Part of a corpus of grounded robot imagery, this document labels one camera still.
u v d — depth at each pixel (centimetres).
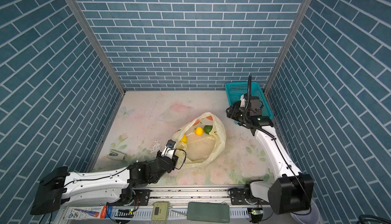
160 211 69
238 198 73
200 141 94
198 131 94
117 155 87
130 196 65
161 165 56
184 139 74
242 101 74
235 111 71
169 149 64
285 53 97
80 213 69
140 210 71
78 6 77
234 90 116
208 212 71
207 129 94
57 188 46
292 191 39
